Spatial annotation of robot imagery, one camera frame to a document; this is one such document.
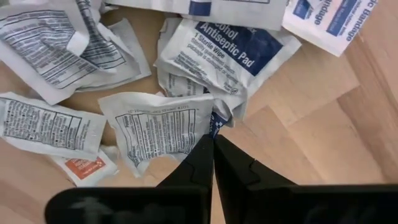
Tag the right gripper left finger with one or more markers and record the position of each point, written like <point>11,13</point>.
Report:
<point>149,205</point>

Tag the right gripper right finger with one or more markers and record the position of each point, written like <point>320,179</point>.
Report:
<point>280,205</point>

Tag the orange label white packet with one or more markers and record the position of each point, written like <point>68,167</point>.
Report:
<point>85,168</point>

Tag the blue print bandage packet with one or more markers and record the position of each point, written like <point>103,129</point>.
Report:
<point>329,21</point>

